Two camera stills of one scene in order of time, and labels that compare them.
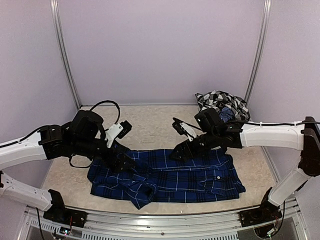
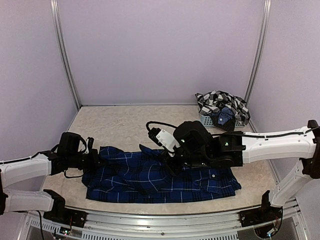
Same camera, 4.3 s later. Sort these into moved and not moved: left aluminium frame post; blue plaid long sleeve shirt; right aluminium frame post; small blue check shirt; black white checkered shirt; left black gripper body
Moved: blue plaid long sleeve shirt; left black gripper body
Not moved: small blue check shirt; black white checkered shirt; left aluminium frame post; right aluminium frame post
